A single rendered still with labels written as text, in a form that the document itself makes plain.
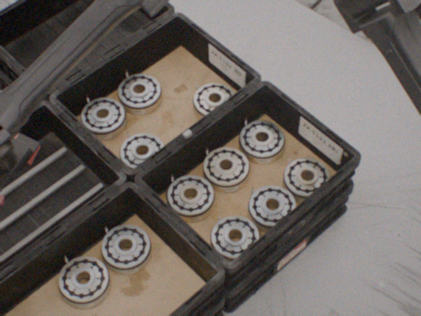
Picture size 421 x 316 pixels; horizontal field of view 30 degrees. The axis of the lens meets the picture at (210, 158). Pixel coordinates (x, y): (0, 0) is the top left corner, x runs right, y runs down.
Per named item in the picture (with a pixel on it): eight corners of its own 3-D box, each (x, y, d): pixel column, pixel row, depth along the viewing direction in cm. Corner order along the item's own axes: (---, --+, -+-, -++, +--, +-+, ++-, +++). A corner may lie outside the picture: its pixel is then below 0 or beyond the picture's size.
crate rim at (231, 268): (264, 84, 182) (265, 77, 180) (363, 162, 169) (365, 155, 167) (131, 184, 167) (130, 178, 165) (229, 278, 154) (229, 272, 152)
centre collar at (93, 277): (85, 263, 161) (84, 261, 161) (100, 278, 159) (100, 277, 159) (66, 278, 159) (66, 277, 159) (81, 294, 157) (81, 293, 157)
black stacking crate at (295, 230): (262, 110, 190) (265, 79, 180) (356, 186, 177) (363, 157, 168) (136, 207, 175) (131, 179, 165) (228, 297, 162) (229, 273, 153)
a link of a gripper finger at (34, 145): (0, 175, 155) (-14, 154, 147) (21, 147, 158) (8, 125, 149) (29, 190, 153) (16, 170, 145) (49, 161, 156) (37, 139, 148)
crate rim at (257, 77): (178, 16, 194) (178, 9, 192) (264, 84, 182) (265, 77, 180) (47, 103, 179) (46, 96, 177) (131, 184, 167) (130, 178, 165)
